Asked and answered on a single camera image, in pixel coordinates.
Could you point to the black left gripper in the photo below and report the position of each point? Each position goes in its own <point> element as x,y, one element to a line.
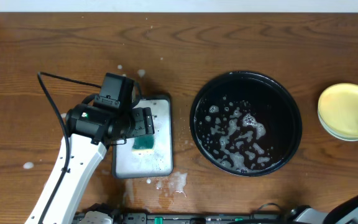
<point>146,121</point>

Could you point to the yellow plate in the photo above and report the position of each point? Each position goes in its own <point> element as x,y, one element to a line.
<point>338,107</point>

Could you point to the pale green plate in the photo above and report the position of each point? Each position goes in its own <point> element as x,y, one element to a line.
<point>335,133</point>

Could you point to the green yellow sponge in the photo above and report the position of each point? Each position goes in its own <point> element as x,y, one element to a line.
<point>143,143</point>

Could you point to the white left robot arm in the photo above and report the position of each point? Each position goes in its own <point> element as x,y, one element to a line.
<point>77,160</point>

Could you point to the rectangular soapy water tray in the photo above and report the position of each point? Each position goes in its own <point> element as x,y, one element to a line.
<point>127,164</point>

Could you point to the round black tray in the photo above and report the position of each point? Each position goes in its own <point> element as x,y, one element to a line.
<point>246,123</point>

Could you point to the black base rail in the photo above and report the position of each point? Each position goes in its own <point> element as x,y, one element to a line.
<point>144,218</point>

